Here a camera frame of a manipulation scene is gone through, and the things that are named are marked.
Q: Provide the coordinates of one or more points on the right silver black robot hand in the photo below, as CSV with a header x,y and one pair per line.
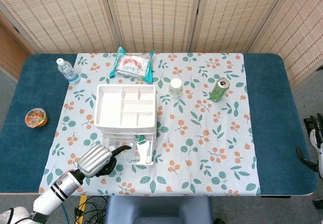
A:
x,y
320,145

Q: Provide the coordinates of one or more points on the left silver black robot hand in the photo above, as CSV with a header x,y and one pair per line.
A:
x,y
94,161

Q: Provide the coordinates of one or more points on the clear plastic drawer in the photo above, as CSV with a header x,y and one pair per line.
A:
x,y
131,158

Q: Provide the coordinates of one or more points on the small green black clip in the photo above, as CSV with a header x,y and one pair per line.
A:
x,y
140,138

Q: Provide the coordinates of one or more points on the white plastic drawer organizer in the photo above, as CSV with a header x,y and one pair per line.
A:
x,y
111,108

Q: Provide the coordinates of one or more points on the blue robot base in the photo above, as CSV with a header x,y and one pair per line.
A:
x,y
156,209

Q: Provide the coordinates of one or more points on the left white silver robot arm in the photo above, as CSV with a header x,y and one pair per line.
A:
x,y
58,188

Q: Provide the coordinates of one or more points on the white plastic piece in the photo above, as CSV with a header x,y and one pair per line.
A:
x,y
142,150

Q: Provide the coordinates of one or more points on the orange jelly cup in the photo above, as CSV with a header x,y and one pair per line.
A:
x,y
35,118

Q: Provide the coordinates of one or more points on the clear plastic water bottle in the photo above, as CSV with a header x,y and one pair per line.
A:
x,y
68,72

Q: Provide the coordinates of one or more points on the fruit and leaf print tablecloth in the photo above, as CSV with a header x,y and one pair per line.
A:
x,y
189,133

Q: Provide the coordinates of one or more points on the dark teal table cover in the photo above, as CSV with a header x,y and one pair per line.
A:
x,y
25,87

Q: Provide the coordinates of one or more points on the teal snack bag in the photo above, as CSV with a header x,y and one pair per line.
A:
x,y
131,65

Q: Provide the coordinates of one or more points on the white leaf-print paper cup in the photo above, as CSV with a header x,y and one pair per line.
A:
x,y
174,87

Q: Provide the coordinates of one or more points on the green drink can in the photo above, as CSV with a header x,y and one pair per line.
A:
x,y
218,91

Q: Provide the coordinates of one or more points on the wooden door panel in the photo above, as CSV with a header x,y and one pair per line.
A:
x,y
10,55

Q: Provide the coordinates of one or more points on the woven folding screen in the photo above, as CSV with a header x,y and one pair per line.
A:
x,y
151,14

